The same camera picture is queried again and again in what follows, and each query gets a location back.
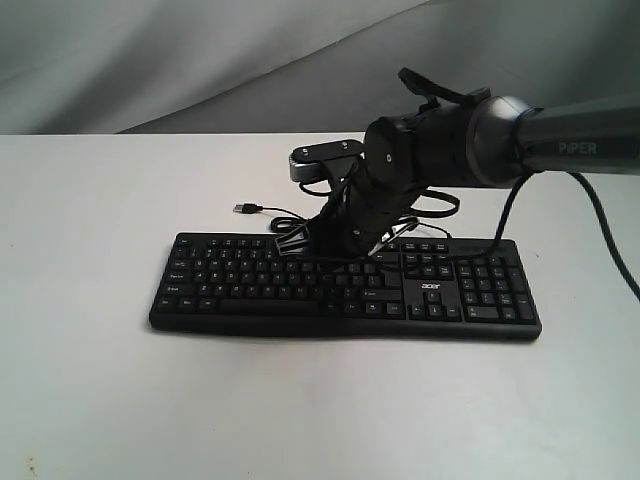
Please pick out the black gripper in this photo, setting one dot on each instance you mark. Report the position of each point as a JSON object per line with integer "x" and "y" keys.
{"x": 358, "y": 212}

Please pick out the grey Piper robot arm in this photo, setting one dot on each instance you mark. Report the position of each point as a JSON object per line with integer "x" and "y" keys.
{"x": 472, "y": 140}

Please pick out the black acer keyboard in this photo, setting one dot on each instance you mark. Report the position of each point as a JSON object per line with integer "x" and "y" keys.
{"x": 239, "y": 285}

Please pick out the grey backdrop cloth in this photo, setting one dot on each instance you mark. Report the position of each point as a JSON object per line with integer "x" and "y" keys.
{"x": 71, "y": 67}

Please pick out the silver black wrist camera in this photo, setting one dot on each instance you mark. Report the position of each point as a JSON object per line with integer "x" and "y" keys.
{"x": 325, "y": 161}

